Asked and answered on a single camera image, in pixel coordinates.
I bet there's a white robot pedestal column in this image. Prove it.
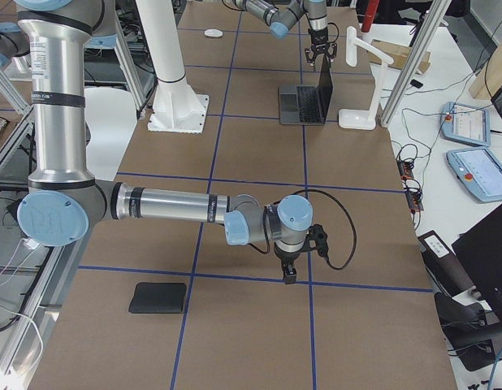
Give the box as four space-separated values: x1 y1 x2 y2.
136 0 210 134

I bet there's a lower blue teach pendant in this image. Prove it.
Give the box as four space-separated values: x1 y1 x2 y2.
446 146 502 203

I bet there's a white desk lamp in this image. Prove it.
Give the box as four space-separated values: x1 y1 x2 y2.
338 26 393 130

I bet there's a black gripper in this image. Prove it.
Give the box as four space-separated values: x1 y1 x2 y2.
274 238 310 285
304 27 337 67

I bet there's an orange black electronics board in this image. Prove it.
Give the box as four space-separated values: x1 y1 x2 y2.
396 159 423 214

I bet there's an upper blue teach pendant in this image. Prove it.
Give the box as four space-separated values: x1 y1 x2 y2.
440 102 491 146

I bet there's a white computer mouse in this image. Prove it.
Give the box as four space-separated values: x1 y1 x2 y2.
204 28 223 38

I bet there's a black mouse pad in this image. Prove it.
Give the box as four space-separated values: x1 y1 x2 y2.
128 282 187 314

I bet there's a blue teach pendant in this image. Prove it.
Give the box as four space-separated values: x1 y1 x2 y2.
446 146 502 203
440 102 491 146

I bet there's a small black square device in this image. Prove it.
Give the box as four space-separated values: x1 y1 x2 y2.
410 79 423 89

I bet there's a grey laptop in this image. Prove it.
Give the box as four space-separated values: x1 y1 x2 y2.
279 58 334 125

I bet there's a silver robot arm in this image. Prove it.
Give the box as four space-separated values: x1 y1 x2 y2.
15 1 316 284
229 0 338 66

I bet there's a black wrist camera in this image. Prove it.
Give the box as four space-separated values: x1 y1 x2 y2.
306 223 329 261

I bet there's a black monitor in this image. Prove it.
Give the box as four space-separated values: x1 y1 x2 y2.
452 204 502 319

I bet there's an aluminium frame post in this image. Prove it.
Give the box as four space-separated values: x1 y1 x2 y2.
380 0 451 128

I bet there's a red cylinder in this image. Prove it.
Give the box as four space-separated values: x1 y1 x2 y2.
361 0 379 33

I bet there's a brown cardboard box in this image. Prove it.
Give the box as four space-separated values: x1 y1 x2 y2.
371 39 431 74

